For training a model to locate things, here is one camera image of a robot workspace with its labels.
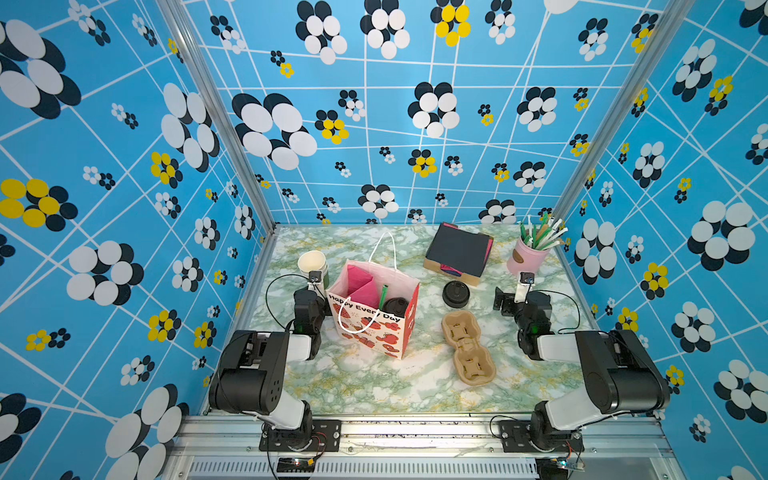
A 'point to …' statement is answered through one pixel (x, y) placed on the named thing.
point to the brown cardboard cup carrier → (474, 365)
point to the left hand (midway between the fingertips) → (324, 286)
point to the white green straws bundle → (545, 236)
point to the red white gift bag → (381, 332)
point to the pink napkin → (362, 288)
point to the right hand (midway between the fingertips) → (516, 289)
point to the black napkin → (460, 250)
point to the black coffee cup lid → (396, 306)
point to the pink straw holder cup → (524, 258)
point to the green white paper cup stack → (315, 260)
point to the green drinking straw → (383, 297)
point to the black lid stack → (455, 294)
